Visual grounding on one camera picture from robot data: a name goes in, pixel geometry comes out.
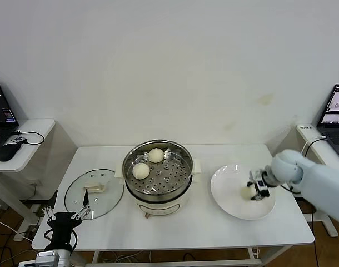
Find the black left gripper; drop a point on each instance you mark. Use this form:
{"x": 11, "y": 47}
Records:
{"x": 63, "y": 222}

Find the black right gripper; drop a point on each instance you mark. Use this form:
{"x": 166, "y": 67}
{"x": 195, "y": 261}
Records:
{"x": 264, "y": 176}

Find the white steamed baozi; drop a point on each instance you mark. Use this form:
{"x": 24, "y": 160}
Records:
{"x": 155, "y": 155}
{"x": 141, "y": 171}
{"x": 246, "y": 192}

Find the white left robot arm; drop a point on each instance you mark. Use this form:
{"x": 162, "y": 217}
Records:
{"x": 65, "y": 257}

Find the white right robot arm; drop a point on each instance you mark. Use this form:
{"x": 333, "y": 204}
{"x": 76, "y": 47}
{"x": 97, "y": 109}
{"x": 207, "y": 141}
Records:
{"x": 319, "y": 178}

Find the stainless steel steamer pot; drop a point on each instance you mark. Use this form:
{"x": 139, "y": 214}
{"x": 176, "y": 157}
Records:
{"x": 164, "y": 183}

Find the white round plate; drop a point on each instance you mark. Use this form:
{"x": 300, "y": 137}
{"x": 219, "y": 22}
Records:
{"x": 228, "y": 200}

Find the white labelled box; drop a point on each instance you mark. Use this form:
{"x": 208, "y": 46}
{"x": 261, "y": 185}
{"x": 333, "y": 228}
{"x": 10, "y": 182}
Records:
{"x": 305, "y": 128}

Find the black computer mouse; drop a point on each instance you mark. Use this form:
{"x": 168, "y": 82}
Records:
{"x": 8, "y": 151}

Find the white side table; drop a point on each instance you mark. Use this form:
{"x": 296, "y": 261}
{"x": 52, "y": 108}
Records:
{"x": 27, "y": 130}
{"x": 332, "y": 229}

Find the cream electric cooker base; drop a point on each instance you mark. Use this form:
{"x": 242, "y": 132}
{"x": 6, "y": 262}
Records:
{"x": 164, "y": 207}

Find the grey open laptop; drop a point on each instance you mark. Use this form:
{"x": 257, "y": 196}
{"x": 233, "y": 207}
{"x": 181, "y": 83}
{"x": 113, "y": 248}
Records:
{"x": 333, "y": 111}

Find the black open laptop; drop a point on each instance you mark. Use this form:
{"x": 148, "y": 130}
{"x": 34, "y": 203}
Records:
{"x": 0, "y": 111}

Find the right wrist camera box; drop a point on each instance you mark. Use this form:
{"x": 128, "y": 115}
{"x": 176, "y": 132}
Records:
{"x": 262, "y": 187}

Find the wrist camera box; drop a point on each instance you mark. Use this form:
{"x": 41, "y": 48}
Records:
{"x": 47, "y": 256}
{"x": 262, "y": 187}

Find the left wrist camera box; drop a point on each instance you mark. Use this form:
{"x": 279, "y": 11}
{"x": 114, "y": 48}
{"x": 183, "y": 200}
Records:
{"x": 47, "y": 256}

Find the white table frame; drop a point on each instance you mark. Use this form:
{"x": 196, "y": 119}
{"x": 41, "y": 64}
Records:
{"x": 254, "y": 254}

